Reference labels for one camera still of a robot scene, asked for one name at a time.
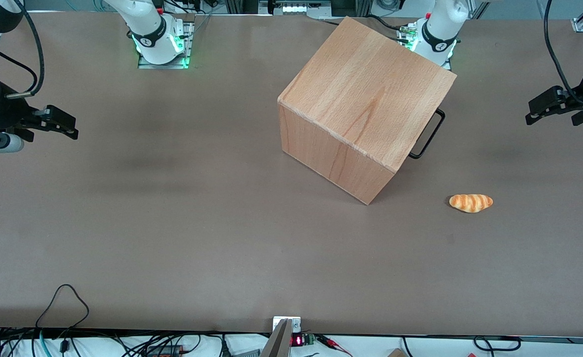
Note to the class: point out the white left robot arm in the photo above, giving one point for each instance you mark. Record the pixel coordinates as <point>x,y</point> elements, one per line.
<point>440,29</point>

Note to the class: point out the light wooden drawer cabinet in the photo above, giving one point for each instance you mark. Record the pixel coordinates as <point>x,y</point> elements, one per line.
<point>365,89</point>

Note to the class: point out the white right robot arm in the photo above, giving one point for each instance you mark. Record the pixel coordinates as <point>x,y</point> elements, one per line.
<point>147,25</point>

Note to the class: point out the toy bread roll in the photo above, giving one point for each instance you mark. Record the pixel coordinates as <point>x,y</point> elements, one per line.
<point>471,203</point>

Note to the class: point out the red and black probe leads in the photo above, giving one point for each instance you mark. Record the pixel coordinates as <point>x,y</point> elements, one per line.
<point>333,343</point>

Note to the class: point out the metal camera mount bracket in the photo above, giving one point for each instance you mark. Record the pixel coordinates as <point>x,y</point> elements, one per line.
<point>280,337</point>

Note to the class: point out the white lit device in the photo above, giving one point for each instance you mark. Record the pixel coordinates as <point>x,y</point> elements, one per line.
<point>296,7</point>

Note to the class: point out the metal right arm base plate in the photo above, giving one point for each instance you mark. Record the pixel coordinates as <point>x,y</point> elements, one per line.
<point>188,39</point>

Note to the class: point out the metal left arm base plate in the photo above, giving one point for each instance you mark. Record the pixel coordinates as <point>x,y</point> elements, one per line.
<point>404,33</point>

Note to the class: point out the small red digit display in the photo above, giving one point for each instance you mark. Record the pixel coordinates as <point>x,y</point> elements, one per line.
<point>297,340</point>

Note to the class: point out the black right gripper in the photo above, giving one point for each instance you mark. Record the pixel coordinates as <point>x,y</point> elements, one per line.
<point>7,112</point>

